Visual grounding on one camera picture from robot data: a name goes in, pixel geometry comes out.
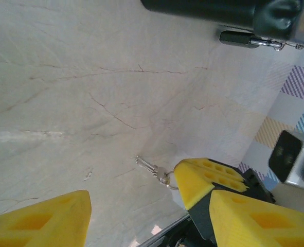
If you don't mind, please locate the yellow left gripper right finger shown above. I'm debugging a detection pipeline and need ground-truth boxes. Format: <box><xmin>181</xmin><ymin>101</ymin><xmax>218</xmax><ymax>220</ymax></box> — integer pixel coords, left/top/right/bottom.
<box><xmin>209</xmin><ymin>189</ymin><xmax>304</xmax><ymax>247</ymax></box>

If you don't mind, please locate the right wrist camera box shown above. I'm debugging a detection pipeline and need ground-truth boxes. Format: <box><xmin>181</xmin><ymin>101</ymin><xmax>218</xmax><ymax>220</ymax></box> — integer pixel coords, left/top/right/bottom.
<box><xmin>268</xmin><ymin>130</ymin><xmax>304</xmax><ymax>193</ymax></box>

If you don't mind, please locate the black box with painted lid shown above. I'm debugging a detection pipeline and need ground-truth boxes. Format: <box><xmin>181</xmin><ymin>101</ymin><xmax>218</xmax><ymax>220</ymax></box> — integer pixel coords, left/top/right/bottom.
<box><xmin>140</xmin><ymin>0</ymin><xmax>304</xmax><ymax>42</ymax></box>

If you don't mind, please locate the silver key ring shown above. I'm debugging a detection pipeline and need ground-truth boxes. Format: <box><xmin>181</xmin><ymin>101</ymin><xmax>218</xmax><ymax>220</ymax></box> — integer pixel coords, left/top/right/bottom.
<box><xmin>164</xmin><ymin>170</ymin><xmax>180</xmax><ymax>191</ymax></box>

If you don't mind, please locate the silver key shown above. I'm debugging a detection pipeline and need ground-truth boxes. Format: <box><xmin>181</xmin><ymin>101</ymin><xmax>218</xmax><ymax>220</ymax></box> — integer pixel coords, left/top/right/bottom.
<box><xmin>135</xmin><ymin>155</ymin><xmax>169</xmax><ymax>185</ymax></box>

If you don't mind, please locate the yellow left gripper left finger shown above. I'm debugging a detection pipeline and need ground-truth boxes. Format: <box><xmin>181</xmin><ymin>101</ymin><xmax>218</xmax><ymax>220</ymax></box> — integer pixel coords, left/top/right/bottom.
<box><xmin>0</xmin><ymin>190</ymin><xmax>92</xmax><ymax>247</ymax></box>

